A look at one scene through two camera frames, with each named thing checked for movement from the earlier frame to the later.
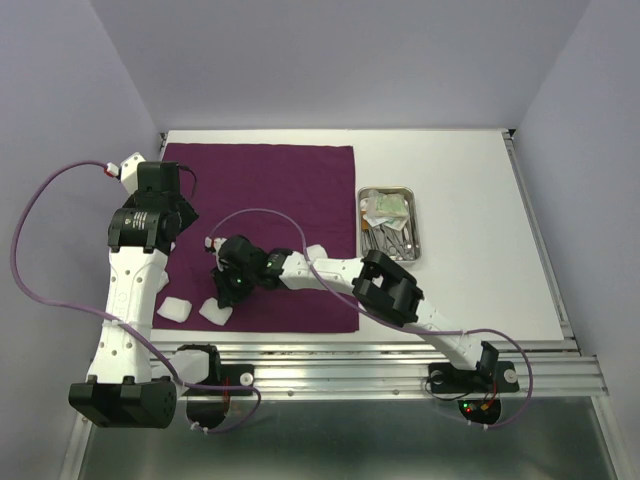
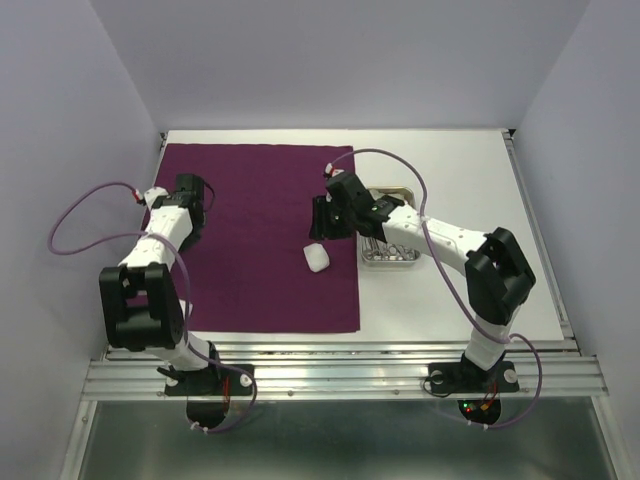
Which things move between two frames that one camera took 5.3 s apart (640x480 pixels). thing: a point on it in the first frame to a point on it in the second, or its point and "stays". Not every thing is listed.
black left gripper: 188,212 to 190,241
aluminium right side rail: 565,326 stays
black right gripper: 225,295 to 320,227
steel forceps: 408,244 stays
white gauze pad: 315,252 stays
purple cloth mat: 274,197 stays
